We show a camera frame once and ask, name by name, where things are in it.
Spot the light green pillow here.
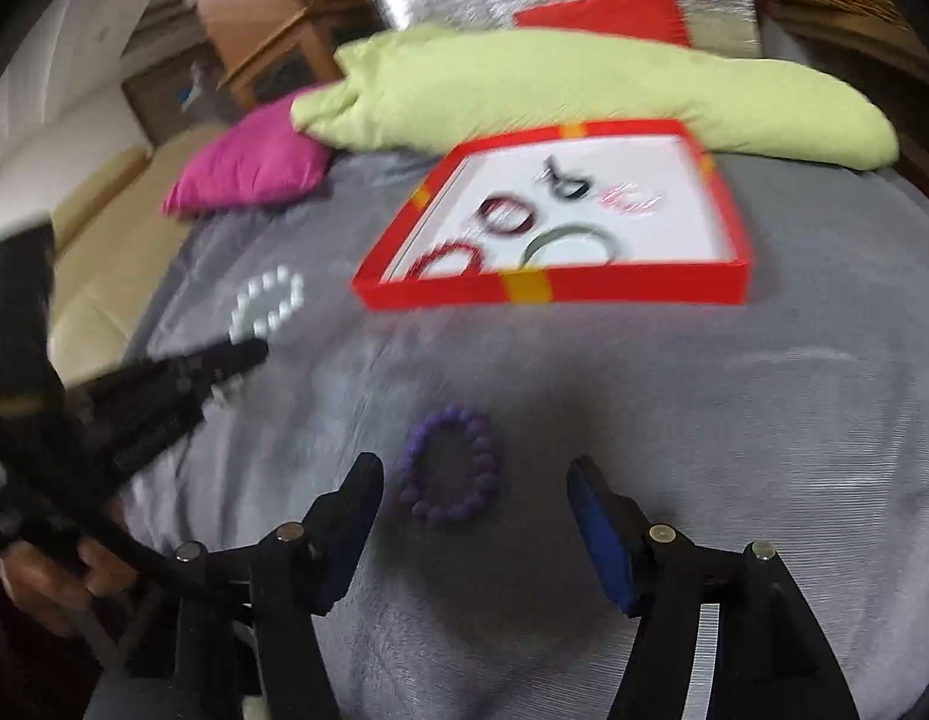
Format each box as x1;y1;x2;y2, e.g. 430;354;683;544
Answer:
290;24;901;170

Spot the pink translucent bead bracelet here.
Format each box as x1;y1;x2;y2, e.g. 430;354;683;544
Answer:
595;191;664;215

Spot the beige padded bed frame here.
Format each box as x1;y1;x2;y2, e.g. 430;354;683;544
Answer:
48;127;226;383

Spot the dark red bracelet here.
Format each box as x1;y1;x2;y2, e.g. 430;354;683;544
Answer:
480;195;542;239

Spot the person's left hand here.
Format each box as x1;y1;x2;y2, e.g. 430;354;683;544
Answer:
0;536;139;635

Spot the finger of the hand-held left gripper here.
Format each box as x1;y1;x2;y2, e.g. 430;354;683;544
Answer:
106;399;212;475
88;337;272;430

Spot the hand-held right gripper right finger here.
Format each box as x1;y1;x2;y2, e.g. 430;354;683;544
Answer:
567;454;863;720

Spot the magenta pillow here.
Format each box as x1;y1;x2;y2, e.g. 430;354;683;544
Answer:
162;94;334;217

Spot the red bead bracelet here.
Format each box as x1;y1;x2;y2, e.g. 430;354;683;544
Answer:
408;238;492;282

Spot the silver bangle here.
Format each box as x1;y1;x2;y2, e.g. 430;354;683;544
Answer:
520;223;619;269

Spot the grey blanket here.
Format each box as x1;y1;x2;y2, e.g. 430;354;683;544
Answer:
82;131;929;720

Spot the purple bead bracelet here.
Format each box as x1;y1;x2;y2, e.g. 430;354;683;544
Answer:
397;405;505;526

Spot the red cardboard box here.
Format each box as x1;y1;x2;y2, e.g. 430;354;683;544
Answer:
350;118;754;312

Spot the wooden cabinet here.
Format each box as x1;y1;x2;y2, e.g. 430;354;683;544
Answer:
172;0;376;110

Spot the white pearl bracelet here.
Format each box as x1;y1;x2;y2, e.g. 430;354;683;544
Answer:
228;266;307;346

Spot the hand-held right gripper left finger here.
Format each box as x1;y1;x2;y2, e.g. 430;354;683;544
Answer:
172;452;385;720

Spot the red cushion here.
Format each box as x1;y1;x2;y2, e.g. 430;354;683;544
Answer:
513;0;694;50

